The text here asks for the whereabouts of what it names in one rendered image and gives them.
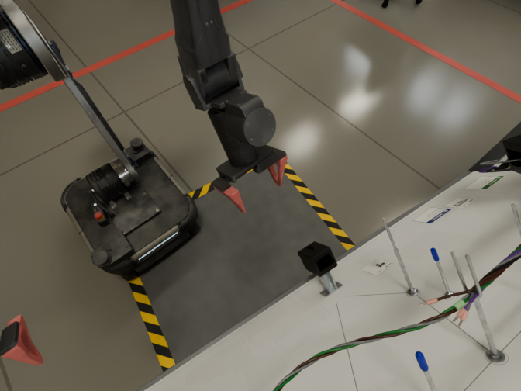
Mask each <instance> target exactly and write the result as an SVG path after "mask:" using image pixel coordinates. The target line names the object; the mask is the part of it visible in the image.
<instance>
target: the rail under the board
mask: <svg viewBox="0 0 521 391"><path fill-rule="evenodd" d="M470 173H471V172H470V171H467V172H465V173H464V174H463V175H461V176H460V177H458V178H456V179H455V180H453V181H452V182H451V183H449V184H448V185H446V186H444V187H443V188H442V189H440V190H439V191H437V192H435V193H433V194H432V195H431V196H429V197H428V198H426V199H424V200H423V201H422V202H420V203H419V204H417V205H416V206H414V207H412V208H411V209H410V210H408V211H407V212H405V213H403V214H402V215H401V216H399V217H397V218H396V219H394V220H393V221H392V222H390V223H388V224H387V225H388V228H389V227H391V226H392V225H394V224H395V223H397V222H398V221H400V220H401V219H403V218H404V217H406V216H408V215H409V214H410V213H412V212H413V211H415V210H416V209H418V208H419V207H420V206H422V205H424V204H425V203H427V202H429V201H430V200H431V199H433V198H434V197H436V196H438V195H439V194H440V193H441V192H443V191H445V190H446V189H448V188H449V187H451V186H452V185H454V184H455V183H457V182H459V181H460V180H461V179H462V178H464V177H466V176H467V175H469V174H470ZM385 230H386V229H385V227H382V228H381V229H380V230H378V231H376V232H375V233H373V234H372V235H371V236H369V237H367V238H366V239H364V240H363V241H361V242H360V243H358V244H356V245H355V246H353V247H352V248H351V249H349V250H348V251H346V252H344V253H343V254H341V255H340V256H339V257H337V258H335V259H336V262H338V261H340V260H341V259H343V258H345V257H346V256H347V255H349V254H350V253H352V252H353V251H355V250H357V249H358V248H359V247H361V246H362V245H364V244H366V243H367V242H368V241H370V240H371V239H373V238H374V237H376V236H378V235H379V234H380V233H382V232H383V231H385ZM316 276H317V275H315V274H313V273H312V274H311V275H310V276H308V277H307V278H305V279H303V280H302V281H301V282H299V283H298V284H296V285H294V286H293V287H291V288H290V289H289V290H287V291H285V292H283V293H282V294H281V295H280V296H278V297H276V298H275V299H273V300H272V301H270V302H269V303H267V304H266V305H264V306H262V307H261V308H260V309H259V310H257V311H255V312H254V313H252V314H251V315H249V316H248V317H246V318H244V319H243V320H241V321H240V322H239V323H237V324H235V325H234V326H232V327H231V328H230V329H228V330H226V331H225V332H223V333H222V334H220V335H219V336H218V337H216V338H214V339H212V340H211V341H210V342H208V343H207V344H205V345H203V346H202V347H200V348H199V349H198V350H196V351H194V352H193V353H191V354H190V355H189V356H187V357H186V358H184V359H182V360H181V361H179V362H178V363H177V364H175V365H173V366H171V367H170V368H169V369H167V370H166V371H164V372H162V373H161V374H160V375H158V376H157V377H155V378H154V379H152V380H150V381H149V382H148V383H146V384H145V385H143V386H141V387H140V388H139V389H137V390H135V391H144V390H146V389H148V388H149V387H151V386H152V385H153V384H155V383H156V382H158V381H160V380H161V379H162V378H164V377H165V376H167V375H169V374H170V373H172V372H173V371H174V370H176V369H178V368H179V367H181V366H182V365H183V364H185V363H186V362H188V361H190V360H191V359H193V358H194V357H195V356H197V355H199V354H200V353H202V352H203V351H204V350H206V349H207V348H209V347H211V346H212V345H214V344H215V343H216V342H218V341H220V340H221V339H223V338H224V337H225V336H227V335H228V334H230V333H232V332H233V331H235V330H236V329H237V328H239V327H241V326H242V325H244V324H245V323H246V322H248V321H250V320H252V319H253V318H255V317H256V316H257V315H259V314H260V313H262V312H264V311H265V310H266V309H268V308H269V307H271V306H273V305H274V304H275V303H277V302H278V301H280V300H281V299H283V298H285V297H286V296H287V295H289V294H290V293H292V292H294V291H295V290H296V289H298V288H299V287H301V286H302V285H304V284H306V283H307V282H308V281H310V280H311V279H313V278H315V277H316Z"/></svg>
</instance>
